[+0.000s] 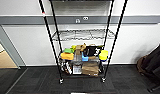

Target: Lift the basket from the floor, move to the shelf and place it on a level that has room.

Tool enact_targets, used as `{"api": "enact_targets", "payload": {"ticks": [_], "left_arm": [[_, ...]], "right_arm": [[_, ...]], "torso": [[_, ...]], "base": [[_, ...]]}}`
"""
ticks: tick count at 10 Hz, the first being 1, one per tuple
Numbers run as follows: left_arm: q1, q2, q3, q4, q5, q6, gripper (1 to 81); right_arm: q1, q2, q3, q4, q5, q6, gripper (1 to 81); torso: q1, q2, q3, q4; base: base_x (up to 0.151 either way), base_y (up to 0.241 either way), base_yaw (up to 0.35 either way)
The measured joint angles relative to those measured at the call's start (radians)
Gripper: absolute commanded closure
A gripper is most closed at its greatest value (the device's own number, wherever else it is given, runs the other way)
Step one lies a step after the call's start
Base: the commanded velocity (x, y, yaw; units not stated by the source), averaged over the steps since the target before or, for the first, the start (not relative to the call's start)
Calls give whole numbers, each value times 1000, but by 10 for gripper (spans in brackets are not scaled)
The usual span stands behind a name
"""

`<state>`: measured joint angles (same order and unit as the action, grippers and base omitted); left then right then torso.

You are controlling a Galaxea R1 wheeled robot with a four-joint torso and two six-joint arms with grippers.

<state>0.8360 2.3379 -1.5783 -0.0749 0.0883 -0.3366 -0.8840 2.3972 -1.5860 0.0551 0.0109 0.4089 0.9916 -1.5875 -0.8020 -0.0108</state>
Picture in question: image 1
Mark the blue cup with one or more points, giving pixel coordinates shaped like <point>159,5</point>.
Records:
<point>85,57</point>

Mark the green toy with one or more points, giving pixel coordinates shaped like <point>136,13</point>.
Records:
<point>68,50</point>

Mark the black bag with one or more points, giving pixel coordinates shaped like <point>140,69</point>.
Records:
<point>92,50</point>

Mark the white printed box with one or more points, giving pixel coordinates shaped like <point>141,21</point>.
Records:
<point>77,69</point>

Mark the yellow toy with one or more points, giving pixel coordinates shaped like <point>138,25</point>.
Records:
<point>103,55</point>

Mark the dark packaged item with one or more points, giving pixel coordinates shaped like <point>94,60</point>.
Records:
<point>66,67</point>

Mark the red white pole tag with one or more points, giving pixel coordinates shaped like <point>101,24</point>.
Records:
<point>44,13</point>

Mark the black chair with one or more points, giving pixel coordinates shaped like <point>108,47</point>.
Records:
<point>156,63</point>

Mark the round double wall outlet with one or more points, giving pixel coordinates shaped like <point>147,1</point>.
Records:
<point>85,18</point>

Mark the grey door frame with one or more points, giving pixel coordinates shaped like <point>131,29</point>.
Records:
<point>9,46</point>

